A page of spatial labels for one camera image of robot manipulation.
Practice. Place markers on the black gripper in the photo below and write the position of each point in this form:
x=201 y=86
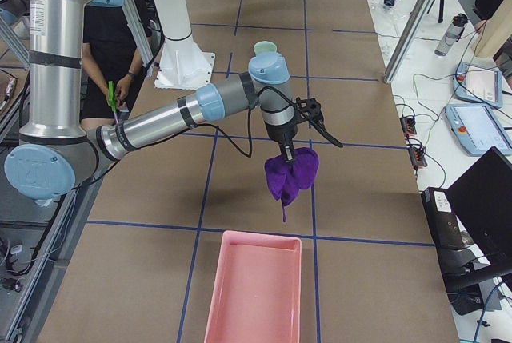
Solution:
x=280 y=133

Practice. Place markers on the purple cloth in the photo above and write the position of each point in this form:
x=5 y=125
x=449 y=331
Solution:
x=286 y=180

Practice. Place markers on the mint green bowl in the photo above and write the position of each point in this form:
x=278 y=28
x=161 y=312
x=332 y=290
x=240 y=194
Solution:
x=264 y=46

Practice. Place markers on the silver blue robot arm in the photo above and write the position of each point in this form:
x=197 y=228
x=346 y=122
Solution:
x=56 y=153

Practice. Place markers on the black desktop computer box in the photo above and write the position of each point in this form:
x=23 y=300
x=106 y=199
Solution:
x=442 y=221

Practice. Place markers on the pink plastic bin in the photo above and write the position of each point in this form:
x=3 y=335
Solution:
x=257 y=289

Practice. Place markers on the lower teach pendant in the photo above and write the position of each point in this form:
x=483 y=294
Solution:
x=477 y=128

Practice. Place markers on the teach pendant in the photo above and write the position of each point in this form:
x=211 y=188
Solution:
x=477 y=128
x=473 y=83

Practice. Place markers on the black monitor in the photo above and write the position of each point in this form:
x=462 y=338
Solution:
x=481 y=199

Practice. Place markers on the seated person in black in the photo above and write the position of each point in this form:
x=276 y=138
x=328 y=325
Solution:
x=109 y=53

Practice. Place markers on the clear water bottle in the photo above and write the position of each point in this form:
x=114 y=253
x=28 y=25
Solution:
x=452 y=35

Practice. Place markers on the upper teach pendant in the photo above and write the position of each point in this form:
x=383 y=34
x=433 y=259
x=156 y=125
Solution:
x=473 y=83

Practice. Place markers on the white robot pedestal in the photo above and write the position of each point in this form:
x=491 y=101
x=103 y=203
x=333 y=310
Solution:
x=182 y=65

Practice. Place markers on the aluminium frame post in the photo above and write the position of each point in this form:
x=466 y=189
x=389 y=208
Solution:
x=406 y=39

